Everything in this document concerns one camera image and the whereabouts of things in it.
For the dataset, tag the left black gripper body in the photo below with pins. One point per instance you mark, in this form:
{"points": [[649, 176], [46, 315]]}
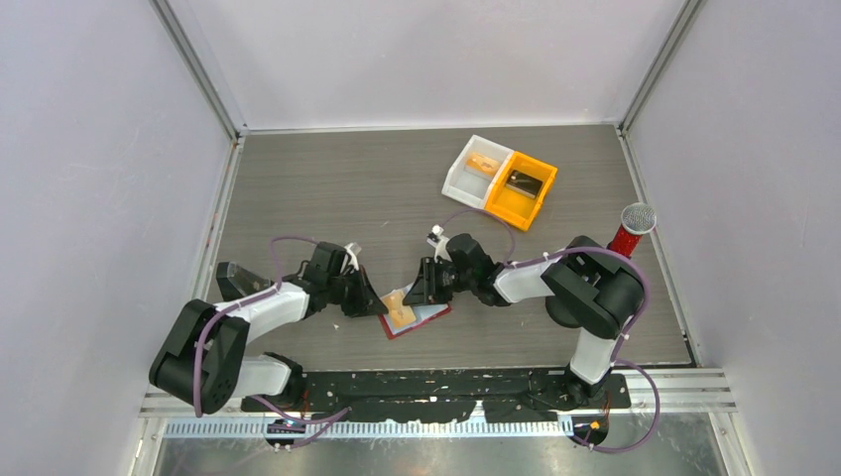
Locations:
{"points": [[336, 287]]}

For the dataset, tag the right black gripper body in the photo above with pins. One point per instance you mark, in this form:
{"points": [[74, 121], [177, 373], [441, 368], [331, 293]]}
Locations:
{"points": [[464, 281]]}

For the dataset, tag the red card holder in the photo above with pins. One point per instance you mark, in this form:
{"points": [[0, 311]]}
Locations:
{"points": [[424, 314]]}

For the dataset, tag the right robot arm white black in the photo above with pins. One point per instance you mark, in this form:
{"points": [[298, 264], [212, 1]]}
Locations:
{"points": [[593, 357]]}

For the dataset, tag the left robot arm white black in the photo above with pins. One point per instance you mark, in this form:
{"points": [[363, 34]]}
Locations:
{"points": [[203, 362]]}

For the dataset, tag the black card in orange bin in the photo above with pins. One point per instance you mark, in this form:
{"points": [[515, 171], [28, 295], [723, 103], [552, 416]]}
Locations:
{"points": [[524, 184]]}

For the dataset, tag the orange card in white bin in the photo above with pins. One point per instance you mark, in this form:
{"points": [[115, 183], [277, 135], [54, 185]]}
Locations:
{"points": [[483, 164]]}

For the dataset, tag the white plastic bin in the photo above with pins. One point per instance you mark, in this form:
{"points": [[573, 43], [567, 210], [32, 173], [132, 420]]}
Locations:
{"points": [[471, 187]]}

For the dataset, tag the orange plastic bin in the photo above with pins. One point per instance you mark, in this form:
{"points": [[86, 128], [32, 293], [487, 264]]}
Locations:
{"points": [[512, 207]]}

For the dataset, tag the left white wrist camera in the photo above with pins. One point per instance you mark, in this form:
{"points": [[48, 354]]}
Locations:
{"points": [[352, 251]]}

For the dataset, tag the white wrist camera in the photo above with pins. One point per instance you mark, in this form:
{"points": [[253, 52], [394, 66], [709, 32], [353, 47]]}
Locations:
{"points": [[352, 251], [438, 241]]}

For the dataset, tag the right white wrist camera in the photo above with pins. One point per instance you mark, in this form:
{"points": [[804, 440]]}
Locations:
{"points": [[438, 241]]}

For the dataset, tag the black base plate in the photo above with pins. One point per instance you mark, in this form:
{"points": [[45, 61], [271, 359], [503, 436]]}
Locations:
{"points": [[441, 396]]}

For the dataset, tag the aluminium front rail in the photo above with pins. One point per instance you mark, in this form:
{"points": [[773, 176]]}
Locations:
{"points": [[651, 393]]}

